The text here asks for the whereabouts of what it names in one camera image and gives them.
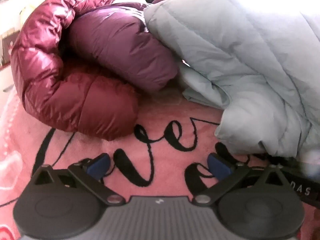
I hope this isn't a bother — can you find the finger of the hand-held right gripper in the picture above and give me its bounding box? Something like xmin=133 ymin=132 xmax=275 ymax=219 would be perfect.
xmin=277 ymin=160 xmax=320 ymax=183

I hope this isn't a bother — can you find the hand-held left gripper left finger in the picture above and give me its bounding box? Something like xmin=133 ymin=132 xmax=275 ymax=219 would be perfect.
xmin=32 ymin=154 xmax=124 ymax=204

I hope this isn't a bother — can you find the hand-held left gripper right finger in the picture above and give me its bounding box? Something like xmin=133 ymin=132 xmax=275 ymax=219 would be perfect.
xmin=192 ymin=152 xmax=288 ymax=204

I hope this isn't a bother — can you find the light grey-blue down jacket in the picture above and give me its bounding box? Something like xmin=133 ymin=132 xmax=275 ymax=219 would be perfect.
xmin=144 ymin=0 xmax=320 ymax=159

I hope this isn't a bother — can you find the pink printed blanket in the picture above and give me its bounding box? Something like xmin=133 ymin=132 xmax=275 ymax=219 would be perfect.
xmin=0 ymin=87 xmax=320 ymax=240

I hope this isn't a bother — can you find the purple down jacket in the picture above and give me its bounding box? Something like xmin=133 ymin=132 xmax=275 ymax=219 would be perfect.
xmin=67 ymin=0 xmax=179 ymax=93

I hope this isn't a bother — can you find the white nightstand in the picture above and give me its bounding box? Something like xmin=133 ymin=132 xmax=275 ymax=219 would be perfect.
xmin=0 ymin=66 xmax=16 ymax=100

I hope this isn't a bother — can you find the shiny red down jacket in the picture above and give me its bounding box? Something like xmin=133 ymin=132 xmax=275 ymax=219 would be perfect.
xmin=10 ymin=0 xmax=140 ymax=140

